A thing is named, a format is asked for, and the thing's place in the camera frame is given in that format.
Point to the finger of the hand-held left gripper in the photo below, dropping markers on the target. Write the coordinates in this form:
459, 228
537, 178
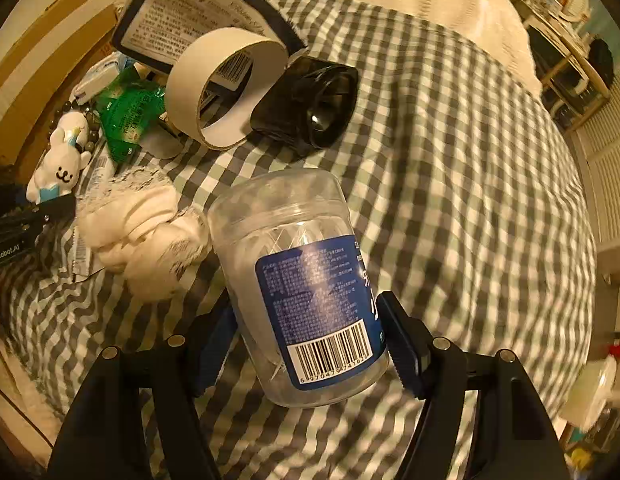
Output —
50, 208

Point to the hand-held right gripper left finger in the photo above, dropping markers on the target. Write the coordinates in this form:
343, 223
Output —
212, 360

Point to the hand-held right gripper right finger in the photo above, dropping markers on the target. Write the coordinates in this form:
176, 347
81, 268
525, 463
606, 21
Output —
397, 350

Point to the clear plastic jar blue label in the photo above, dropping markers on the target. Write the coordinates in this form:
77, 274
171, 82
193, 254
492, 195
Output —
290, 240

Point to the brown cardboard box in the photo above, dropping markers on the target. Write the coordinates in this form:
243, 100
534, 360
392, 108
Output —
40, 25

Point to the white bunny figurine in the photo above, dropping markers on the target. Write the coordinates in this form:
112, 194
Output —
60, 165

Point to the green snack packet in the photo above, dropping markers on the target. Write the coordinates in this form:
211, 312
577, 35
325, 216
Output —
125, 110

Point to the small white box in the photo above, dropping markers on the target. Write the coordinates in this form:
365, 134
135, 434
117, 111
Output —
97, 80

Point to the grey gingham blanket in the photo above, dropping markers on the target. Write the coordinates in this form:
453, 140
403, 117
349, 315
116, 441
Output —
464, 185

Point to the white tape roll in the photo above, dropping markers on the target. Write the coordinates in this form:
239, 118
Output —
190, 85

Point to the white plastic container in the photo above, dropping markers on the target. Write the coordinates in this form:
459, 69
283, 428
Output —
589, 390

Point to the dark-framed label package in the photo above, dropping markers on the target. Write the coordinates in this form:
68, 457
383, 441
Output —
190, 5

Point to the black plastic roll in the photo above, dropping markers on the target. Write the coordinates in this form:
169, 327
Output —
290, 105

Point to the white louvred closet door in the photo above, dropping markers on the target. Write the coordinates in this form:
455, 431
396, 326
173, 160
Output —
604, 175

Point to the black bag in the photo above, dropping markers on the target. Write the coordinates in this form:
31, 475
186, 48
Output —
600, 65

